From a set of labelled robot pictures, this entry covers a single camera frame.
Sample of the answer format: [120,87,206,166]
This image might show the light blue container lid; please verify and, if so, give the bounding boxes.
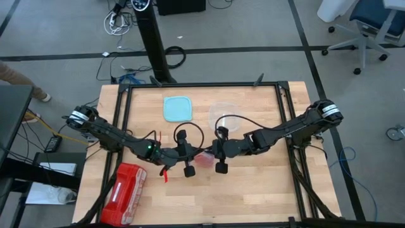
[163,96,194,124]

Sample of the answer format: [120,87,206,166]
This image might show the black tower fan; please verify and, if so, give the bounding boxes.
[130,0,178,84]

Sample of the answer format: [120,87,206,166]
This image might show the white box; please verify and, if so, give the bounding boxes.
[39,161,78,177]

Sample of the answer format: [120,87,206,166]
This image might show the blue floor cable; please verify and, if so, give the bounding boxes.
[328,146,379,222]
[117,72,144,85]

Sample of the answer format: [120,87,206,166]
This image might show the clear plastic container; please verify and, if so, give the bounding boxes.
[208,101,244,133]

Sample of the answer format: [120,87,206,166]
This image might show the black side stand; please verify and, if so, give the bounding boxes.
[0,151,88,228]

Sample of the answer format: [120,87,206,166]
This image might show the black coiled cable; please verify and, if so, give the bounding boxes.
[164,46,187,70]

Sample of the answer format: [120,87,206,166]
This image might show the red plastic case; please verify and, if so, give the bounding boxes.
[100,162,148,227]

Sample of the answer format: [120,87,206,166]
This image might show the yellow cable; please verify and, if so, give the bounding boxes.
[26,110,91,147]

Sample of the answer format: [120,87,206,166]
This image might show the clear plastic bottle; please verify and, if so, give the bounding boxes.
[46,186,78,205]

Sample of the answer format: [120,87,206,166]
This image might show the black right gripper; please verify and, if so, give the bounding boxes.
[211,138,247,175]

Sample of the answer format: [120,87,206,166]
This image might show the white waste bin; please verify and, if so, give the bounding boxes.
[316,0,358,23]

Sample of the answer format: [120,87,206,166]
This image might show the clear zip bag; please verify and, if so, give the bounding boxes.
[193,151,217,170]

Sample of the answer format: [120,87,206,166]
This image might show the black desk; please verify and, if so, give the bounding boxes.
[0,84,35,161]

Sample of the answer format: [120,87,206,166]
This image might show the grey caster wheel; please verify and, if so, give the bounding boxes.
[385,124,405,142]

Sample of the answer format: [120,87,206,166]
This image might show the office chair blue seat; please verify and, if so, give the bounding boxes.
[321,0,405,76]

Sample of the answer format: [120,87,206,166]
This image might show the white power strip cables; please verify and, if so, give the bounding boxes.
[103,8,132,37]

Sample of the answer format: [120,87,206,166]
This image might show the person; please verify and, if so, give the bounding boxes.
[0,61,52,124]

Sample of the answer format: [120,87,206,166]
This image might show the black box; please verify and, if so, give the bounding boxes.
[156,0,207,16]

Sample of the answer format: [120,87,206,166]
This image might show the black power adapter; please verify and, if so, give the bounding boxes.
[44,136,63,154]

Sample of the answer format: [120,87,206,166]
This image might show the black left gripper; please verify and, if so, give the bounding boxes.
[172,141,196,179]

